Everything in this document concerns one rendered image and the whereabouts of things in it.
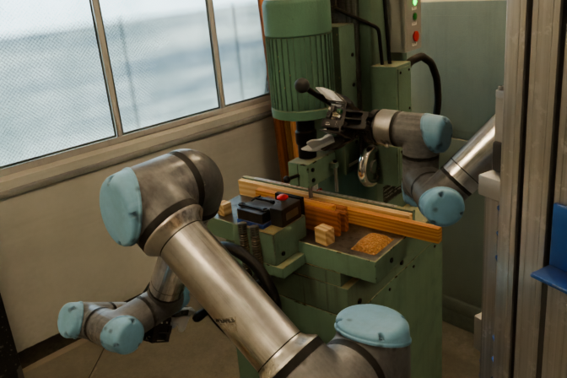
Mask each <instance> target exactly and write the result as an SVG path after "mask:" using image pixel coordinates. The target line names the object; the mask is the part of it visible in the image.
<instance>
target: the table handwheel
mask: <svg viewBox="0 0 567 378"><path fill-rule="evenodd" d="M220 242H221V243H222V244H223V245H224V247H225V248H226V249H227V250H228V251H229V252H230V253H231V255H232V256H234V257H237V258H238V259H240V260H241V261H243V262H244V263H245V264H246V265H247V266H248V267H249V268H250V269H251V270H252V271H253V272H254V273H255V274H253V275H252V278H253V279H254V280H255V281H256V282H257V283H258V284H259V285H260V286H262V287H263V288H264V290H265V292H266V293H267V295H268V296H269V297H270V298H271V299H272V300H273V301H274V303H275V304H276V305H277V306H278V307H279V308H280V309H281V310H282V304H281V300H280V297H279V294H278V290H277V288H276V286H275V283H274V282H273V280H272V278H273V277H275V276H273V275H270V274H269V273H268V272H267V270H266V268H265V267H264V266H263V265H262V264H261V263H260V262H259V261H258V260H257V259H256V258H255V257H254V256H253V255H252V254H251V253H250V252H249V251H247V250H246V249H244V248H243V247H241V246H238V245H236V244H234V243H231V242H227V241H220ZM256 277H257V278H258V280H256V279H257V278H256ZM208 316H209V317H210V319H211V320H212V321H213V323H214V324H215V325H216V326H217V328H218V329H219V330H220V331H221V332H222V333H224V331H223V330H222V329H221V328H220V327H219V325H218V324H217V323H216V322H215V320H214V319H213V318H212V317H211V316H210V315H209V314H208ZM224 334H225V333H224ZM225 335H226V334H225ZM226 336H227V335H226ZM227 337H228V336H227Z"/></svg>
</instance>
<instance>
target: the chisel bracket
mask: <svg viewBox="0 0 567 378"><path fill-rule="evenodd" d="M316 155H317V156H316V157H315V158H313V159H300V158H299V157H297V158H295V159H292V160H290V161H289V162H288V166H289V176H293V175H296V174H299V175H300V177H297V178H295V179H293V180H290V182H289V184H290V185H292V186H300V187H304V188H311V187H313V186H315V185H316V184H318V183H320V182H322V181H324V180H325V179H327V178H328V177H330V176H333V175H334V168H330V167H329V163H330V162H332V161H333V160H334V159H336V156H335V151H333V150H330V151H318V152H316Z"/></svg>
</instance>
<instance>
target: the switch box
mask: <svg viewBox="0 0 567 378"><path fill-rule="evenodd" d="M386 5H387V15H388V26H389V37H390V48H391V52H398V53H406V52H409V51H413V50H415V49H418V48H420V47H421V0H417V4H416V5H415V6H413V0H386ZM416 6H417V9H415V10H412V7H416ZM414 12H415V13H416V14H417V15H418V17H417V19H416V20H415V21H413V13H414ZM416 21H417V24H416V25H413V26H412V22H416ZM414 31H418V32H419V39H418V41H414V40H413V33H414ZM414 42H417V45H416V46H413V43H414Z"/></svg>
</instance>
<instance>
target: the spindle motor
mask: <svg viewBox="0 0 567 378"><path fill-rule="evenodd" d="M262 16H263V25H264V34H265V36H266V37H265V42H266V52H267V68H268V77H269V86H270V95H271V104H272V114H273V117H274V118H275V119H278V120H282V121H288V122H307V121H314V120H318V119H322V118H324V117H326V116H327V112H328V108H329V105H327V104H325V103H323V102H322V101H320V100H318V99H317V98H316V97H314V96H313V95H311V94H309V93H307V92H305V93H299V92H297V91H296V90H295V87H294V83H295V81H296V80H297V79H298V78H306V79H307V80H308V81H309V83H310V87H311V88H313V89H314V90H315V91H317V90H316V87H322V88H326V89H330V90H332V91H334V92H336V90H335V76H334V61H333V46H332V32H331V30H332V17H331V3H330V0H263V3H262ZM317 92H318V91H317Z"/></svg>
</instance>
